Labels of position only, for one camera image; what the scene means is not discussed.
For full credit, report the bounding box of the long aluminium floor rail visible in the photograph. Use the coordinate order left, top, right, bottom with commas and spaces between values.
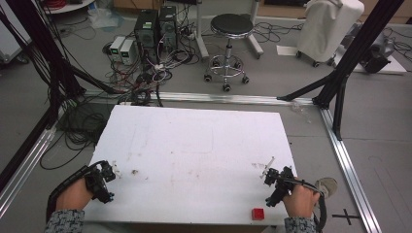
82, 90, 317, 107

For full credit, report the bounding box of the white bench power supply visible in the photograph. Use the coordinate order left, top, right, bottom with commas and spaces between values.
120, 39, 135, 66
109, 35, 126, 56

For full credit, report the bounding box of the black short frame strut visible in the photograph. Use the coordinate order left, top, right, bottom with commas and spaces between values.
332, 76, 350, 141

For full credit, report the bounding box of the clear plastic bag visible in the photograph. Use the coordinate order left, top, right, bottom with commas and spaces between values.
87, 7, 124, 29

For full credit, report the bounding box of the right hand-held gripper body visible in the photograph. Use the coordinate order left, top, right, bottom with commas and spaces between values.
263, 166, 297, 208

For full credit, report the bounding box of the white paper sheet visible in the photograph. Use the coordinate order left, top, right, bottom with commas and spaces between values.
276, 45, 299, 57

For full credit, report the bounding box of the black frame post with cables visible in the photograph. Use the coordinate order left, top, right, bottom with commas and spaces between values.
4, 0, 120, 98

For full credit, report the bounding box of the white covered wheeled cart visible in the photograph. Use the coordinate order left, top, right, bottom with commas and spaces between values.
295, 0, 365, 68

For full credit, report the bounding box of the grey equipment case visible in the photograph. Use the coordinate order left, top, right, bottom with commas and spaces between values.
0, 6, 33, 65

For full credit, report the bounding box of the person's grey shoe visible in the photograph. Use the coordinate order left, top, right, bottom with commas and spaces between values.
315, 177, 339, 199

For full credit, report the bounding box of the black slanted frame post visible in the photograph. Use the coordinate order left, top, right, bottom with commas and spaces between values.
276, 0, 406, 110

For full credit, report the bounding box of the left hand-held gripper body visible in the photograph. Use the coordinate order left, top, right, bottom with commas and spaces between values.
85, 160, 117, 205

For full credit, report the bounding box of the aluminium floor rail black edge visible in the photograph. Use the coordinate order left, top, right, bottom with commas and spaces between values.
0, 106, 64, 218

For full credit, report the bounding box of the round white table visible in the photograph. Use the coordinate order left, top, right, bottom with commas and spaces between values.
40, 0, 96, 15

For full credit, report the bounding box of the black round swivel stool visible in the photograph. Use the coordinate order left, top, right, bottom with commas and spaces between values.
203, 13, 257, 92

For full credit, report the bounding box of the black device on white board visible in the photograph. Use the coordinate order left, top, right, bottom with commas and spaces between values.
336, 22, 407, 75

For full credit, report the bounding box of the person's right hand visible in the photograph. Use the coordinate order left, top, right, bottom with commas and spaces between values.
282, 185, 322, 219

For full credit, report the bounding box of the tangle of floor cables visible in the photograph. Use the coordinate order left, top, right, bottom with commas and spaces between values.
38, 6, 202, 171

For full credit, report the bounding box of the black computer tower green label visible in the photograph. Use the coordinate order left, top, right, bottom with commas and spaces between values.
133, 9, 160, 64

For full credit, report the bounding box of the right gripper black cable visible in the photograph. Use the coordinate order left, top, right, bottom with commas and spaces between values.
290, 177, 328, 233

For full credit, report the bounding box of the left gripper black sleeved cable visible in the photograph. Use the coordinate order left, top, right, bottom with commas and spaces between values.
46, 162, 105, 224

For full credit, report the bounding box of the person's left hand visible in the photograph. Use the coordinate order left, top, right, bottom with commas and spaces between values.
55, 177, 95, 212

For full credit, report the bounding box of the white metal table leg frame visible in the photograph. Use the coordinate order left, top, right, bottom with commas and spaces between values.
194, 0, 265, 60

